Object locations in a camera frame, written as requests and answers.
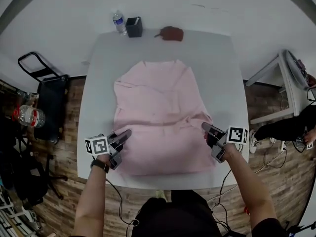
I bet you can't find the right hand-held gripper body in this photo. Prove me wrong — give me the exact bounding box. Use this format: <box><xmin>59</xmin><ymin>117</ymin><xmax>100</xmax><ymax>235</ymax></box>
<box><xmin>208</xmin><ymin>126</ymin><xmax>249</xmax><ymax>164</ymax></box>

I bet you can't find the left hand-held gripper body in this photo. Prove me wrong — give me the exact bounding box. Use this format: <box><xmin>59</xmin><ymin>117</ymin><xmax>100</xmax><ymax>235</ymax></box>
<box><xmin>84</xmin><ymin>132</ymin><xmax>124</xmax><ymax>170</ymax></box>

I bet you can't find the pink robe garment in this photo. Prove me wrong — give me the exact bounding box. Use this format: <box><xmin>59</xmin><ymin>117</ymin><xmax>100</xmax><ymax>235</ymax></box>
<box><xmin>113</xmin><ymin>60</ymin><xmax>218</xmax><ymax>176</ymax></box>

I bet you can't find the person's right forearm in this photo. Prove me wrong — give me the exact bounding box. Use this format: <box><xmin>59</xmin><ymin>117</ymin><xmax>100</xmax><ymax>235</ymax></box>
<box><xmin>223</xmin><ymin>143</ymin><xmax>275</xmax><ymax>232</ymax></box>

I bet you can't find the person's left forearm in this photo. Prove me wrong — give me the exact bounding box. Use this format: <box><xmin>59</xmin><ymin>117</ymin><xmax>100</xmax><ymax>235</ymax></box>
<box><xmin>74</xmin><ymin>154</ymin><xmax>111</xmax><ymax>237</ymax></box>

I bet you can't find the black wrist band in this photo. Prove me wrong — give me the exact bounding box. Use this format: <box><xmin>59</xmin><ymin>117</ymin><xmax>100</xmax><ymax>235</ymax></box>
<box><xmin>90</xmin><ymin>158</ymin><xmax>111</xmax><ymax>174</ymax></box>

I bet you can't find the black platform trolley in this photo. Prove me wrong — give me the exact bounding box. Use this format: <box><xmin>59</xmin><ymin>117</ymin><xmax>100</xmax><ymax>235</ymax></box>
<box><xmin>17</xmin><ymin>52</ymin><xmax>70</xmax><ymax>145</ymax></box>

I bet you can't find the white side table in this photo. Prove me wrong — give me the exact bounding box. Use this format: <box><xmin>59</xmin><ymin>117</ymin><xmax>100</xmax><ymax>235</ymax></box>
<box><xmin>244</xmin><ymin>49</ymin><xmax>309</xmax><ymax>124</ymax></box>

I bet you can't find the person's light shoe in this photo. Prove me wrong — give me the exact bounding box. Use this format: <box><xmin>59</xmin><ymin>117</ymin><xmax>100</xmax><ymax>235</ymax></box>
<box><xmin>155</xmin><ymin>189</ymin><xmax>168</xmax><ymax>202</ymax></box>

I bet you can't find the large clear jug red cap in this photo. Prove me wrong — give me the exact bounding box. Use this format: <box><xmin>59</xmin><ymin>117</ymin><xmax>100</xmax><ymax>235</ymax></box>
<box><xmin>12</xmin><ymin>104</ymin><xmax>46</xmax><ymax>128</ymax></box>

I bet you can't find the black office chair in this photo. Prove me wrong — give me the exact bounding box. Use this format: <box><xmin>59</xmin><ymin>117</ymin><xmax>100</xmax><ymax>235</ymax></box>
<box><xmin>0</xmin><ymin>132</ymin><xmax>69</xmax><ymax>207</ymax></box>

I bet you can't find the small clear bottle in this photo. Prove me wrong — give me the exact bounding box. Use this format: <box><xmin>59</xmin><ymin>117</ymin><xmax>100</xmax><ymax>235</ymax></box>
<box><xmin>16</xmin><ymin>90</ymin><xmax>40</xmax><ymax>102</ymax></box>

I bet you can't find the person's black clothing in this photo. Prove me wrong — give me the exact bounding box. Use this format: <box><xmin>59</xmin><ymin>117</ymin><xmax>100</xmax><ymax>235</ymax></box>
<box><xmin>132</xmin><ymin>190</ymin><xmax>288</xmax><ymax>237</ymax></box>

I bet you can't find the grey oval tray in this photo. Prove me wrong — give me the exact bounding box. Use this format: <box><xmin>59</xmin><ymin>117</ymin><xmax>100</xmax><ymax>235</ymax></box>
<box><xmin>285</xmin><ymin>49</ymin><xmax>309</xmax><ymax>88</ymax></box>

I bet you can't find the black square pen holder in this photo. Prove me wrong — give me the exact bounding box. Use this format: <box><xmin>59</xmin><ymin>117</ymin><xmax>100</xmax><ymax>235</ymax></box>
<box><xmin>125</xmin><ymin>16</ymin><xmax>143</xmax><ymax>38</ymax></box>

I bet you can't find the clear water bottle blue label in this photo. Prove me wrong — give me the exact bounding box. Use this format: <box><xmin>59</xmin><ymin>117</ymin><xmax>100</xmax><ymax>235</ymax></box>
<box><xmin>112</xmin><ymin>9</ymin><xmax>128</xmax><ymax>36</ymax></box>

